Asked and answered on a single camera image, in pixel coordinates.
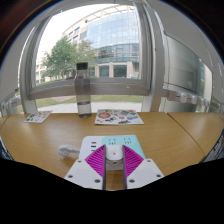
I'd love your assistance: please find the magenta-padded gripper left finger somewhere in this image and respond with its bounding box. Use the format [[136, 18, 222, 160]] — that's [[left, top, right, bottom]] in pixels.
[[64, 144, 108, 191]]

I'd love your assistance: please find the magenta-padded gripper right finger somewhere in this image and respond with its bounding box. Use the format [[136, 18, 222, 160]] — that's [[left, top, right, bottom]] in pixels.
[[122, 144, 165, 190]]

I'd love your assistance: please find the small white charger block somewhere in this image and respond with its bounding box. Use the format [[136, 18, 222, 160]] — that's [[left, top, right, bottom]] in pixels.
[[105, 145, 124, 172]]

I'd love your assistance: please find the white and teal power strip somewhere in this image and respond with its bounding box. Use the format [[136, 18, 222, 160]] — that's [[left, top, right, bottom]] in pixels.
[[79, 134, 147, 172]]

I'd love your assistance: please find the large colourful sticker sheet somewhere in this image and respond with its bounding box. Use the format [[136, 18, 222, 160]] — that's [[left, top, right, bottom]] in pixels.
[[94, 108, 145, 126]]

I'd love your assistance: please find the small colourful sticker sheet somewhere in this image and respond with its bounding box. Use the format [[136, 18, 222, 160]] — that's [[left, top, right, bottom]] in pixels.
[[23, 110, 53, 124]]

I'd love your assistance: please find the clear bottle with black cap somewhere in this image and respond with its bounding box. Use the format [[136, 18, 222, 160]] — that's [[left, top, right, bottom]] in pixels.
[[73, 61, 93, 119]]

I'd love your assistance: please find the white power strip cable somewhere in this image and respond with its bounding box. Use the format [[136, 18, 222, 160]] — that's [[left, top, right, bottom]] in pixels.
[[57, 143, 82, 160]]

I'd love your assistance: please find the grey wall rail with sockets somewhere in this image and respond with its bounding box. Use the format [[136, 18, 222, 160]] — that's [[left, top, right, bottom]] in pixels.
[[162, 89, 224, 110], [0, 89, 30, 116]]

